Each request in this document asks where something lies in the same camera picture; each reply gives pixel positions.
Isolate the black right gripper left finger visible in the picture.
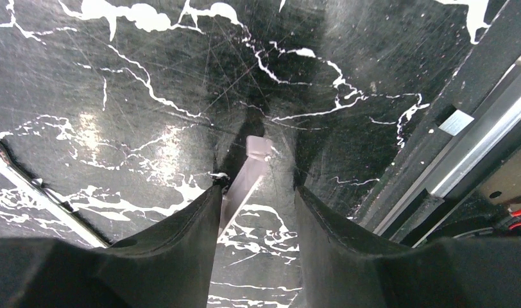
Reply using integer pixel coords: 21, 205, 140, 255
0, 185, 222, 307

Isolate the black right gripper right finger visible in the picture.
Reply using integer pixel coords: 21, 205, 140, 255
295, 186, 521, 307

